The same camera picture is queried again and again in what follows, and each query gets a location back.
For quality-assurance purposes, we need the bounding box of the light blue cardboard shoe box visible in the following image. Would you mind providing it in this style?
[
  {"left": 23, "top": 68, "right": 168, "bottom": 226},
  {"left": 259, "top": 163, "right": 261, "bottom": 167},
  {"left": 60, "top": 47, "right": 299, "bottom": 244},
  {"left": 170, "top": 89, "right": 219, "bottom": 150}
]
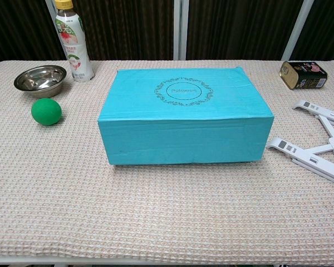
[{"left": 96, "top": 67, "right": 275, "bottom": 166}]

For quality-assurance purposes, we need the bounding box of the beige waffle-weave tablecloth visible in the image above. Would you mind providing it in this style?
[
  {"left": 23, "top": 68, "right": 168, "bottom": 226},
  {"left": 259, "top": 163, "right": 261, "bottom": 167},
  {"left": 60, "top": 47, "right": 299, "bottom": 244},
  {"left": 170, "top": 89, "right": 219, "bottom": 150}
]
[{"left": 0, "top": 60, "right": 334, "bottom": 264}]

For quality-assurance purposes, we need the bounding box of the dark ribbed partition panel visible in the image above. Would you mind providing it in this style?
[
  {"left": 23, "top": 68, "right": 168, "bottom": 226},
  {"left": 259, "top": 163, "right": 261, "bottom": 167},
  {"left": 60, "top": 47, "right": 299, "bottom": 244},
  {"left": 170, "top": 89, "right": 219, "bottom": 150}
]
[
  {"left": 0, "top": 0, "right": 68, "bottom": 70},
  {"left": 290, "top": 0, "right": 334, "bottom": 61},
  {"left": 186, "top": 0, "right": 304, "bottom": 61},
  {"left": 71, "top": 0, "right": 175, "bottom": 61}
]

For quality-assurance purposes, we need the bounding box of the green ball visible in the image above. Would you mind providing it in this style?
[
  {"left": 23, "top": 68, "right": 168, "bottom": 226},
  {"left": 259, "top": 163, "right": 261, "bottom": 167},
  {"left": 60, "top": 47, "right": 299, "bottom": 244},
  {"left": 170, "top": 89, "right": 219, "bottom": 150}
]
[{"left": 31, "top": 98, "right": 62, "bottom": 126}]

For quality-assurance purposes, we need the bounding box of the drink bottle with yellow cap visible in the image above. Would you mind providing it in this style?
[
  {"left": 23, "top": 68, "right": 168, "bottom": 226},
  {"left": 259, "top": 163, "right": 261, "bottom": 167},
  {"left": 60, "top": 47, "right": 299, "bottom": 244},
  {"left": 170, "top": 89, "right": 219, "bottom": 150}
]
[{"left": 54, "top": 0, "right": 95, "bottom": 82}]

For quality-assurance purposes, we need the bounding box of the stainless steel bowl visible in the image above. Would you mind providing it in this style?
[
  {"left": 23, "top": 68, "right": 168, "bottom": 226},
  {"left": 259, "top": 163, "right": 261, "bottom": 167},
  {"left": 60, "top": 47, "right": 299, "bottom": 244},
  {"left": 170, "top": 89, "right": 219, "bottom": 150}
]
[{"left": 13, "top": 65, "right": 67, "bottom": 98}]

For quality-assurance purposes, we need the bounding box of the black and gold tin can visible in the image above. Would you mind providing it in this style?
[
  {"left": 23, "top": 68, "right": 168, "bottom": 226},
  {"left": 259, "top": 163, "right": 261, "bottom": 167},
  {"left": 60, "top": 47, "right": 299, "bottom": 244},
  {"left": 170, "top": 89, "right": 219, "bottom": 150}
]
[{"left": 279, "top": 61, "right": 328, "bottom": 91}]

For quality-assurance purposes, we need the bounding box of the white folding laptop stand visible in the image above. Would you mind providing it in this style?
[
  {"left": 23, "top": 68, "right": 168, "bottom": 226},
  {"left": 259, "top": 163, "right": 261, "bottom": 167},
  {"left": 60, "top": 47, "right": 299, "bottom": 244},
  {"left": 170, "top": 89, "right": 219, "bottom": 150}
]
[{"left": 266, "top": 99, "right": 334, "bottom": 187}]

